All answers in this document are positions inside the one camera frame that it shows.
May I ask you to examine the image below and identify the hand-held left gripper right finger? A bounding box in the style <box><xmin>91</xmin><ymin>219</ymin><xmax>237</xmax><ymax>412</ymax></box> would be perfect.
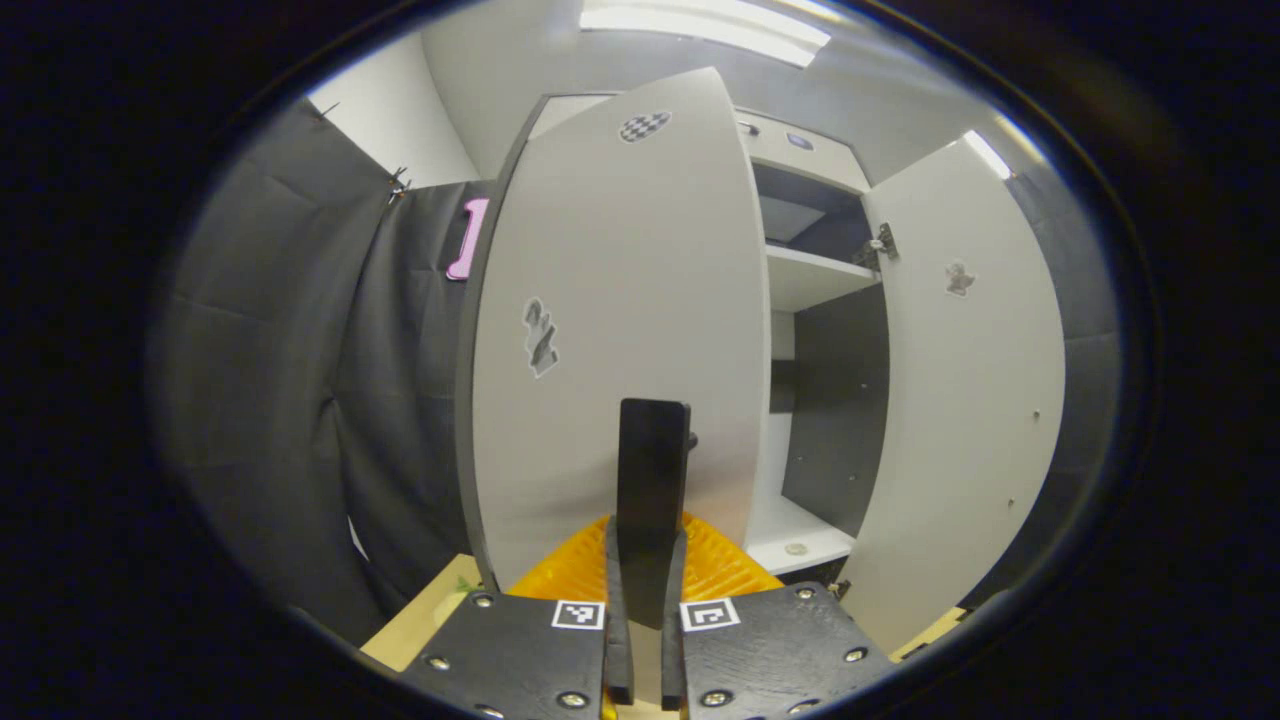
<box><xmin>660</xmin><ymin>512</ymin><xmax>894</xmax><ymax>720</ymax></box>

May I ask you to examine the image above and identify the small ceiling light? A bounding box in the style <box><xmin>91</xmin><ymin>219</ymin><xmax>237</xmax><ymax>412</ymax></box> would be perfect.
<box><xmin>963</xmin><ymin>128</ymin><xmax>1013</xmax><ymax>181</ymax></box>

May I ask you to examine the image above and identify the grey cabinet door checkered sticker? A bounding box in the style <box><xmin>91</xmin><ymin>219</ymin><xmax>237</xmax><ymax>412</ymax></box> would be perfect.
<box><xmin>470</xmin><ymin>67</ymin><xmax>773</xmax><ymax>631</ymax></box>

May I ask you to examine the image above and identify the grey cabinet door box sticker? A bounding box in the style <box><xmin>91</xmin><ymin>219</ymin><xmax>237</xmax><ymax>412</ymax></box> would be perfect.
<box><xmin>835</xmin><ymin>138</ymin><xmax>1067</xmax><ymax>656</ymax></box>

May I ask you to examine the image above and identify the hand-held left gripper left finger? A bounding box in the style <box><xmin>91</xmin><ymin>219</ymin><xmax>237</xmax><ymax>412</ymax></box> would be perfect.
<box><xmin>398</xmin><ymin>515</ymin><xmax>636</xmax><ymax>720</ymax></box>

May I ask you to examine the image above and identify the grey cabinet drawer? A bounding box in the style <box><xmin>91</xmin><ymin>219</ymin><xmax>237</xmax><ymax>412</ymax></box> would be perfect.
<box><xmin>735</xmin><ymin>108</ymin><xmax>871</xmax><ymax>196</ymax></box>

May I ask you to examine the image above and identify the black backdrop cloth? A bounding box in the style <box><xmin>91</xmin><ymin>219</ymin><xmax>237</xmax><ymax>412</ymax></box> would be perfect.
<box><xmin>150</xmin><ymin>100</ymin><xmax>1121</xmax><ymax>646</ymax></box>

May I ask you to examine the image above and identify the large ceiling light panel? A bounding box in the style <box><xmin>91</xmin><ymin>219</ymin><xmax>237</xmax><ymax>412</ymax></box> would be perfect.
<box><xmin>580</xmin><ymin>0</ymin><xmax>833</xmax><ymax>69</ymax></box>

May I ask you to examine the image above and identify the grey double-door shoe cabinet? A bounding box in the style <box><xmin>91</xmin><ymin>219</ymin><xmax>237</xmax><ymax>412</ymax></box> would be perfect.
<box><xmin>455</xmin><ymin>90</ymin><xmax>899</xmax><ymax>601</ymax></box>

